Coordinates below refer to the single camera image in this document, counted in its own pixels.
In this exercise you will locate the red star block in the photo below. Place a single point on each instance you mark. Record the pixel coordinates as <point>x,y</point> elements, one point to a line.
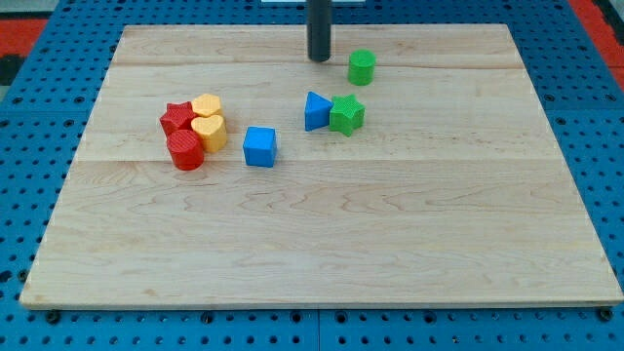
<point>177,116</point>

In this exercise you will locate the yellow hexagon block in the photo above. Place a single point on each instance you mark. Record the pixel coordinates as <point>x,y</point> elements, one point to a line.
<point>207,105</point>

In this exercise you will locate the blue triangle block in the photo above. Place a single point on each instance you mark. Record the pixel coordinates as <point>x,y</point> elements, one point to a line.
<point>317,112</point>

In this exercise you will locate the green cylinder block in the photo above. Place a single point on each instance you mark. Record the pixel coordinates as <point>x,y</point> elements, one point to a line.
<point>361,67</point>

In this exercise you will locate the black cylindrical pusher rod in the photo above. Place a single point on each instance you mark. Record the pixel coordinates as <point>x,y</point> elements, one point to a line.
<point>319,29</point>

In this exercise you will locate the yellow heart block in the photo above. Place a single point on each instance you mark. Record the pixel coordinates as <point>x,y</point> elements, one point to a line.
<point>211,131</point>

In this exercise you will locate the red cylinder block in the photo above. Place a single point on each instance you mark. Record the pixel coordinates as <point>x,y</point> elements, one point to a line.
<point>186,150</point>

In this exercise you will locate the blue cube block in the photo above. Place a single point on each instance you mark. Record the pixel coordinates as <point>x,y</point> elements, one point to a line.
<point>260,147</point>

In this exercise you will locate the green star block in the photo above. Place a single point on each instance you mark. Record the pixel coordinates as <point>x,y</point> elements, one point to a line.
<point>346,115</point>

